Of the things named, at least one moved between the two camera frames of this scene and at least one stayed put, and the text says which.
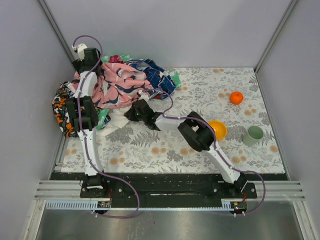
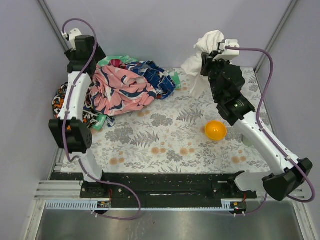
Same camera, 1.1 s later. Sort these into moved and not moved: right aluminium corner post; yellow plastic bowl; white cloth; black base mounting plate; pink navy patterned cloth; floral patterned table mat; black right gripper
Moved: white cloth; pink navy patterned cloth; black right gripper
Not moved: yellow plastic bowl; black base mounting plate; floral patterned table mat; right aluminium corner post
